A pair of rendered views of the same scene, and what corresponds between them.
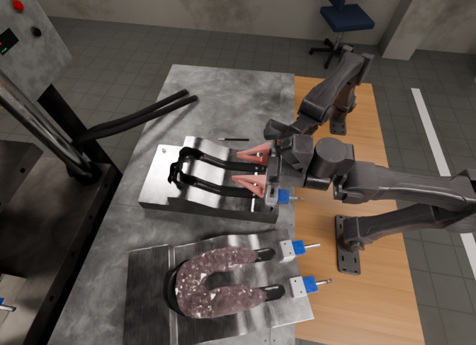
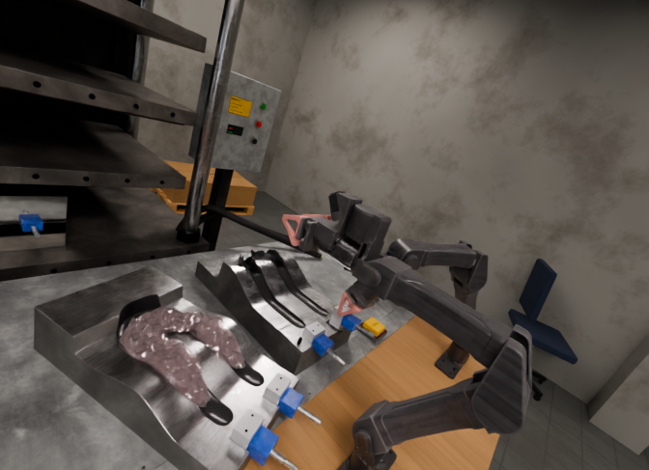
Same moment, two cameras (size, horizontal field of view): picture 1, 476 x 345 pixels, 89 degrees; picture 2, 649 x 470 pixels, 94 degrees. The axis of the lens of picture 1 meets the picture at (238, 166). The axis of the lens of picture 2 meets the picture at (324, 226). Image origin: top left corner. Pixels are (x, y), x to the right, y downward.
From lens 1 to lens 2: 50 cm
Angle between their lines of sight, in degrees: 43
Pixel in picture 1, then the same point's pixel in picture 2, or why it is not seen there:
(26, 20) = (255, 133)
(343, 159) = (373, 216)
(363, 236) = (377, 419)
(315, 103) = (403, 245)
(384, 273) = not seen: outside the picture
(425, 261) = not seen: outside the picture
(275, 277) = (236, 401)
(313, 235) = (324, 427)
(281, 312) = (200, 437)
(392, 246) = not seen: outside the picture
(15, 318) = (19, 256)
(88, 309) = (63, 289)
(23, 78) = (222, 151)
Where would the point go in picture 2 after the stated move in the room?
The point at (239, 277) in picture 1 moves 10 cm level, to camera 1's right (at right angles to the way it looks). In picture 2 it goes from (203, 356) to (235, 387)
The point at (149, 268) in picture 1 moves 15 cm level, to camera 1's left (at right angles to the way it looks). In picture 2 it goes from (147, 283) to (117, 254)
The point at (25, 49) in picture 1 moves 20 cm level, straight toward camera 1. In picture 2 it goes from (239, 142) to (235, 149)
